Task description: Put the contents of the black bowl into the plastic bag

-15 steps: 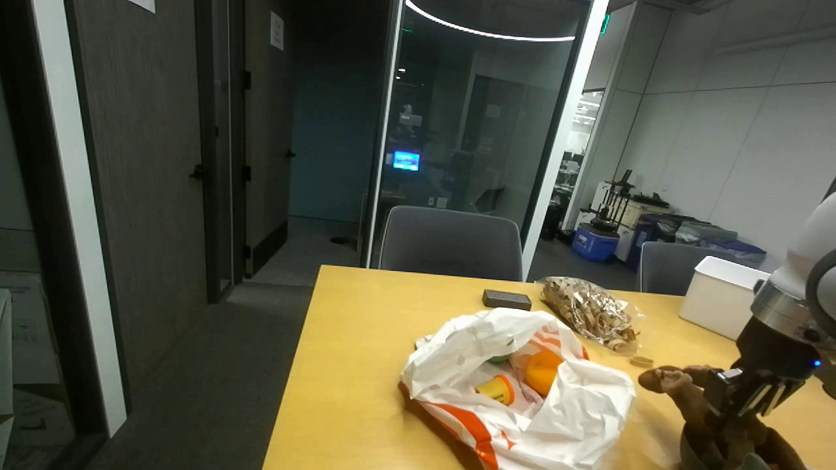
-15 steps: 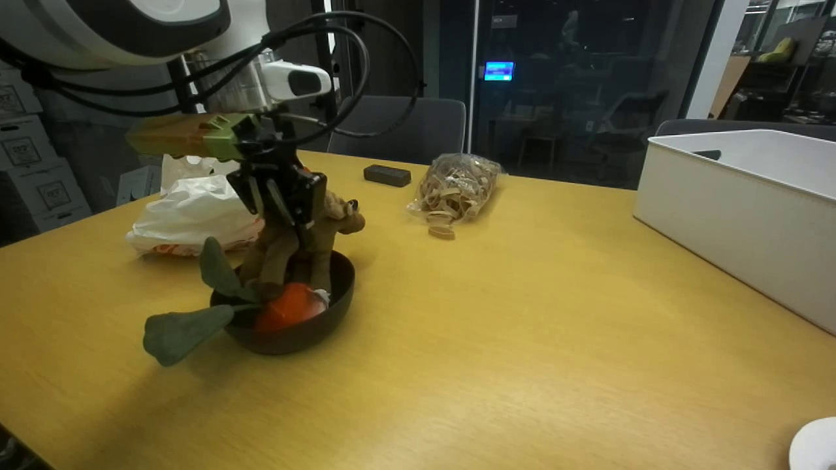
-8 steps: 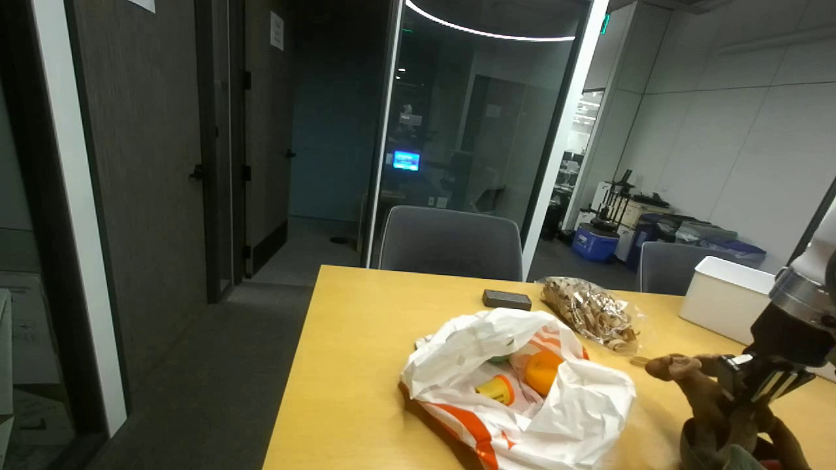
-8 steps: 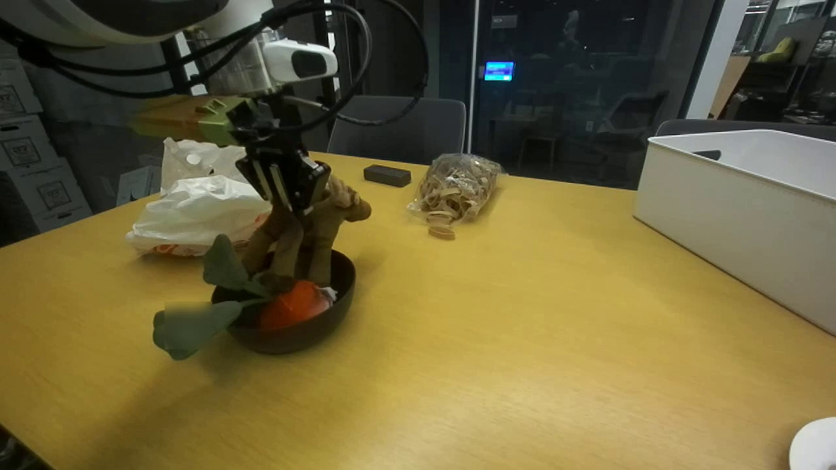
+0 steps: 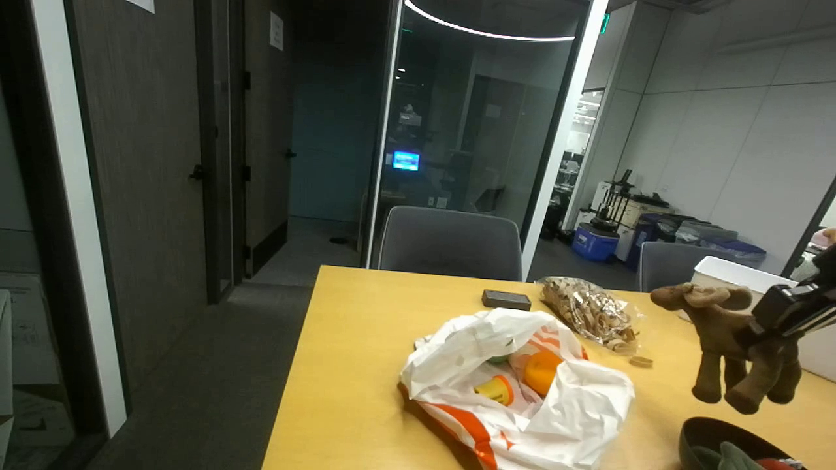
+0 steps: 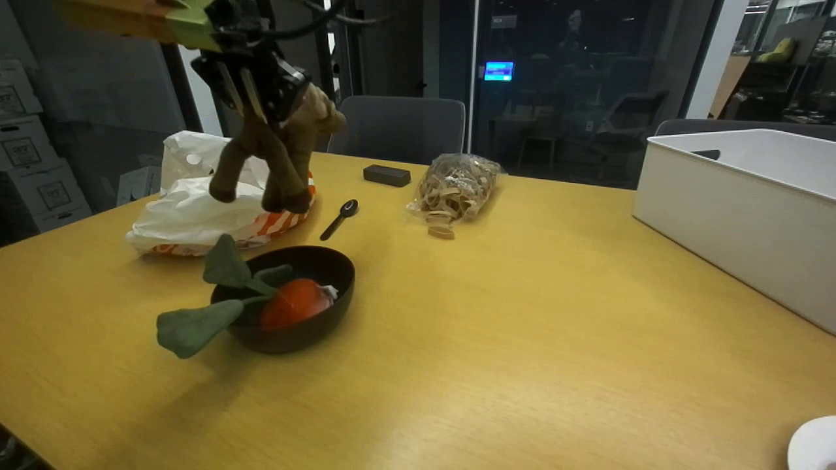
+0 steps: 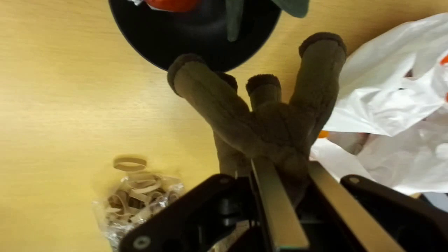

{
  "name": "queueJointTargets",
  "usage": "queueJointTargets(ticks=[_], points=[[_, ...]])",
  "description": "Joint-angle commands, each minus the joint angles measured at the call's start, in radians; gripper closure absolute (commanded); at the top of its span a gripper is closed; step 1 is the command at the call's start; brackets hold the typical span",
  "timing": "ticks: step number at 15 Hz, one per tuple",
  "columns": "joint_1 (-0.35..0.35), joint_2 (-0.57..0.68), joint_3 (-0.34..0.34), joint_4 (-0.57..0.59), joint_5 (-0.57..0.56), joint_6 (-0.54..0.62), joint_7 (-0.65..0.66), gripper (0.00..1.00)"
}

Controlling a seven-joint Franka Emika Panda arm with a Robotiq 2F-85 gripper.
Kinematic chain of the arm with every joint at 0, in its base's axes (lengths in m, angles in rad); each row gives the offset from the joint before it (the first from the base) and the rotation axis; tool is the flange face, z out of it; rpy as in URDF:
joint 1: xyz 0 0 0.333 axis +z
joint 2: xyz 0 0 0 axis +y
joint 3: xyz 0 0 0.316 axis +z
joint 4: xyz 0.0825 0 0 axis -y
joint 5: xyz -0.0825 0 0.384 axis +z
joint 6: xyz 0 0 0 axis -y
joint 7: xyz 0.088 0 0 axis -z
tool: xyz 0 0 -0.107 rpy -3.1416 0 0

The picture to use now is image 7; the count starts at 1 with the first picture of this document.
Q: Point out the brown plush toy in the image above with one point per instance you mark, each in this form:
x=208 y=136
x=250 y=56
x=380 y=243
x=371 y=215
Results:
x=275 y=126

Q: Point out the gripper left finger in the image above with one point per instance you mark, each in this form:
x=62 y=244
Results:
x=280 y=210

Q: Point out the white and orange plastic bag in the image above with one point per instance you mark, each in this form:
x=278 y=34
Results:
x=401 y=117

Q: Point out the clear bag of nuts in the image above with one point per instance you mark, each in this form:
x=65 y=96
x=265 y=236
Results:
x=135 y=201

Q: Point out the loose tan rubber band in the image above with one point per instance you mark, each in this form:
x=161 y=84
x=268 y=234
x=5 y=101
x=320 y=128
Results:
x=129 y=163

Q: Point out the black bowl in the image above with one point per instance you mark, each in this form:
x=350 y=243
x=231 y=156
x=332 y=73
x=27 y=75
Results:
x=196 y=37

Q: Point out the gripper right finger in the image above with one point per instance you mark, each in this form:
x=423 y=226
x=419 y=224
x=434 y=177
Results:
x=355 y=215

